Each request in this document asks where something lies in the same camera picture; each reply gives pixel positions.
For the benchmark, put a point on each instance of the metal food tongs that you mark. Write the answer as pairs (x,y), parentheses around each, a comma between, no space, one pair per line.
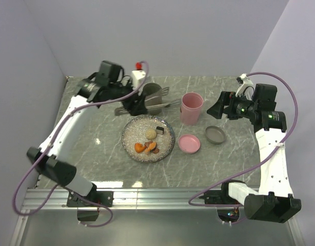
(153,110)

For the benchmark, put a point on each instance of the grey round lid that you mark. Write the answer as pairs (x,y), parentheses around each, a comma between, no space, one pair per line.
(215,135)

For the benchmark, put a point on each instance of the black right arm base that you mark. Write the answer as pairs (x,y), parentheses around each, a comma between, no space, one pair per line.
(218,198)

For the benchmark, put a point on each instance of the cream steamed bun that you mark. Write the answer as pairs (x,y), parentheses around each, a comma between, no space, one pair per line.
(150,134)

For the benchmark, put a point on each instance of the orange carrot slice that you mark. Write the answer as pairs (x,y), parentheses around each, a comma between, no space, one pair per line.
(150,147)

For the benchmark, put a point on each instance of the grey cup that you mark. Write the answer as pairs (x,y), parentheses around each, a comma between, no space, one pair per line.
(153,94)

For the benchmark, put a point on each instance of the black white sushi piece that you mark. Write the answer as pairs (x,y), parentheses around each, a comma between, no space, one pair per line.
(160,130)

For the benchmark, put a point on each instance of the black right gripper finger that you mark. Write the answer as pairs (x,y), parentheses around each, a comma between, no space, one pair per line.
(225,98)
(216,110)

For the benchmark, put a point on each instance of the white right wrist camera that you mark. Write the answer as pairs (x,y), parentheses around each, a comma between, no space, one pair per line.
(246,88)

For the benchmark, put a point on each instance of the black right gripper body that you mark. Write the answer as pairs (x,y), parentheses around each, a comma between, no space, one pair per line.
(240,107)

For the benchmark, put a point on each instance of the speckled ceramic plate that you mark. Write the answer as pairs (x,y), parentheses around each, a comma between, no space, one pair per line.
(134,132)

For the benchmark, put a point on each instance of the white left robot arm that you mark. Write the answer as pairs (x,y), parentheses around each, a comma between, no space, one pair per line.
(100,88)

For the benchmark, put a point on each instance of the pink cup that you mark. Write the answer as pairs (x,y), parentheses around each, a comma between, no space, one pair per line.
(190,110)

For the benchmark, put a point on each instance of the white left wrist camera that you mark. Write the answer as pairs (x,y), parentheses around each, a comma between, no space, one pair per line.
(138,74)

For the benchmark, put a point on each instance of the pink round lid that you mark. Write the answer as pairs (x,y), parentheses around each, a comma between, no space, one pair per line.
(189,144)

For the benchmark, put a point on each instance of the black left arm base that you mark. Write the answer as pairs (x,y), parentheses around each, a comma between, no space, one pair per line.
(100,197)

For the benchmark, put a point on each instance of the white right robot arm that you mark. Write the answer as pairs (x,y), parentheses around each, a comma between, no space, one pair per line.
(274,201)

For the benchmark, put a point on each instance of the aluminium mounting rail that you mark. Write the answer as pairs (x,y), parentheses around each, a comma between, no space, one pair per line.
(123,199)

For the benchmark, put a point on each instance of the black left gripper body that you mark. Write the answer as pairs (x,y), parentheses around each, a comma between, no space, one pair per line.
(131,105)

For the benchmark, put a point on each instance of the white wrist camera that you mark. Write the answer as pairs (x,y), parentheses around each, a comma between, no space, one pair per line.
(246,88)
(138,74)

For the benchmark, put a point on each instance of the brown meat piece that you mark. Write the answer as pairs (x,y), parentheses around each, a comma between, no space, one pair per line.
(156,151)

